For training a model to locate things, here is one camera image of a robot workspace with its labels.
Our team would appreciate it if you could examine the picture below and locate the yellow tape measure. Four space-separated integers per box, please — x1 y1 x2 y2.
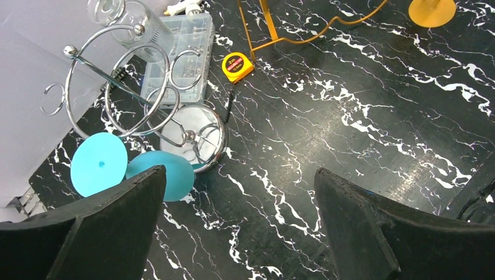
222 52 254 84

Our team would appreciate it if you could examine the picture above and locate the gold wire glass rack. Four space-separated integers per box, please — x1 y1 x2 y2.
236 0 389 62

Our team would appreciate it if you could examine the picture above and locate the blue plastic goblet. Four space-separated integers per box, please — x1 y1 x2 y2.
70 132 195 202

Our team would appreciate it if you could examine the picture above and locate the clear plastic parts box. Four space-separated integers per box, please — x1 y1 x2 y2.
140 13 215 108

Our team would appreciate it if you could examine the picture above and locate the orange plastic goblet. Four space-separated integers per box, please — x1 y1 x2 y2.
408 0 456 28

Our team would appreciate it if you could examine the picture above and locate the white small tool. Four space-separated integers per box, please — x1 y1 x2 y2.
163 0 203 16

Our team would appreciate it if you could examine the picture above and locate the black screwdriver bit strip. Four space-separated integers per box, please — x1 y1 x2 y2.
100 66 128 93

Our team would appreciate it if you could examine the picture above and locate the chrome spiral glass rack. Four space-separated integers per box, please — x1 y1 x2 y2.
40 24 228 173

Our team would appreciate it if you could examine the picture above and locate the clear glass wine glass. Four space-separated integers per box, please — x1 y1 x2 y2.
86 0 174 53

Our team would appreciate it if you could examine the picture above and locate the aluminium frame rail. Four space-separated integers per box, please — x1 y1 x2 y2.
6 187 48 217

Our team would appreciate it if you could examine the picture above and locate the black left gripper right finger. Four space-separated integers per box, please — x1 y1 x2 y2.
314 168 494 279

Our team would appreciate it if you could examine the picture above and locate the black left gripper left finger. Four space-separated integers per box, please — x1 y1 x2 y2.
1 165 166 279

